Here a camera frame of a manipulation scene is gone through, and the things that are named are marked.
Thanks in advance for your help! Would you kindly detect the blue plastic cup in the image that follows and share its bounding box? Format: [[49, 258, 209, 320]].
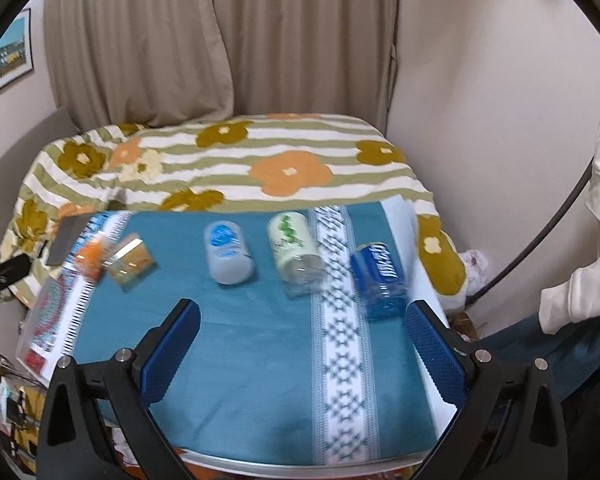
[[350, 242, 407, 321]]

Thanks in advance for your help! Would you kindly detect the white blue label cup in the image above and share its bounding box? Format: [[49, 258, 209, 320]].
[[204, 220, 254, 286]]

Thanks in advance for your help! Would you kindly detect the green white label cup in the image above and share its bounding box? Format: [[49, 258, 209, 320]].
[[268, 211, 325, 297]]

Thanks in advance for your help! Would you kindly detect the black laptop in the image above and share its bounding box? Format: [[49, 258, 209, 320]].
[[46, 187, 128, 267]]

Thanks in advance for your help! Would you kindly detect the teal patterned table cloth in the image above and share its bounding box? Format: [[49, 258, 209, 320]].
[[18, 196, 455, 466]]

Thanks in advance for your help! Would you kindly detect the floral striped bed quilt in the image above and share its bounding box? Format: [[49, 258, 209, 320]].
[[0, 114, 468, 311]]

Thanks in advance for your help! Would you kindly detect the beige curtain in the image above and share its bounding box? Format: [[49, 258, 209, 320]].
[[44, 0, 398, 130]]

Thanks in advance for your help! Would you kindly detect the black cable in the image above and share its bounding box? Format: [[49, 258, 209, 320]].
[[464, 156, 596, 306]]

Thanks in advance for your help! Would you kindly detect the framed wall picture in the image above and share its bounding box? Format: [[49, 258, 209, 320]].
[[0, 9, 34, 91]]

